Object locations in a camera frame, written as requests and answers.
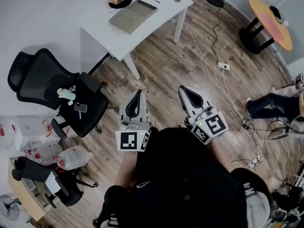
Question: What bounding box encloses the black chair with white box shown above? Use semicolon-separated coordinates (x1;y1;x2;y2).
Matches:
11;156;99;208

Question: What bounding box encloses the tangle of cables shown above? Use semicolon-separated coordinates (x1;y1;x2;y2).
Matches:
231;117;304;168

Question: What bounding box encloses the black mesh office chair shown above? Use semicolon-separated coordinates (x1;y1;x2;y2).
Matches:
7;47;110;138

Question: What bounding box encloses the silver laptop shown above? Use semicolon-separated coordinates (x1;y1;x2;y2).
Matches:
266;132;290;142

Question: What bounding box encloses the round orange table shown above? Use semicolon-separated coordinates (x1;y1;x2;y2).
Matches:
238;0;293;55

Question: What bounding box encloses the light wooden cabinet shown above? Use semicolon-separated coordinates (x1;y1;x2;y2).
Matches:
7;157;46;222

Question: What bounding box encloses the long white cable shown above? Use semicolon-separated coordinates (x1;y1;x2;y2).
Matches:
182;22;245;140

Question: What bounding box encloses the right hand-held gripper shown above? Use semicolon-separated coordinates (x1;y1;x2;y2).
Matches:
178;85;229;145

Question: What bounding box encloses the grey box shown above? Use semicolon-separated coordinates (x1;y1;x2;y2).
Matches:
108;0;159;35

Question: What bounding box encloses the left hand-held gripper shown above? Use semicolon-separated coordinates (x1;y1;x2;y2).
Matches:
115;89;153;153

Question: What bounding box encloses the clear plastic bag red print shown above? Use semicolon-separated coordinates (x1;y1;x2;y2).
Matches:
56;145;94;171
0;116;19;151

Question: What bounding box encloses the black object with strap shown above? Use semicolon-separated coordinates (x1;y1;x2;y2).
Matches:
269;5;283;20

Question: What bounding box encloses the person's left forearm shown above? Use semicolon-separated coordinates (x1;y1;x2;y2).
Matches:
114;150;143;192

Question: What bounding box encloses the black floor fan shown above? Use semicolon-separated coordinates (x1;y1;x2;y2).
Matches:
0;194;22;221

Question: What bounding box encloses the white desk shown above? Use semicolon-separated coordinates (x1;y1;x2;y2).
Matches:
80;0;194;81

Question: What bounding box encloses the white cardboard carton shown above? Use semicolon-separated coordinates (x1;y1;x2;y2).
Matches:
15;118;49;152

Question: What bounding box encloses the pastel bottle with charms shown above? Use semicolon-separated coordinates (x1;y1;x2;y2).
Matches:
57;85;77;100

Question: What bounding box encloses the black smartphone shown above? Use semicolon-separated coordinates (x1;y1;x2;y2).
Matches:
74;102;88;113

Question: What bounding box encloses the person's black shirt torso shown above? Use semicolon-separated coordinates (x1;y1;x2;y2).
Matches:
94;126;271;228

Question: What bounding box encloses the black power cable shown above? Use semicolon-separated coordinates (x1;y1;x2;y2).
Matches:
210;0;231;64

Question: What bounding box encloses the person's right forearm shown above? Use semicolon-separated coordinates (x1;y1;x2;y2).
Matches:
207;140;236;173

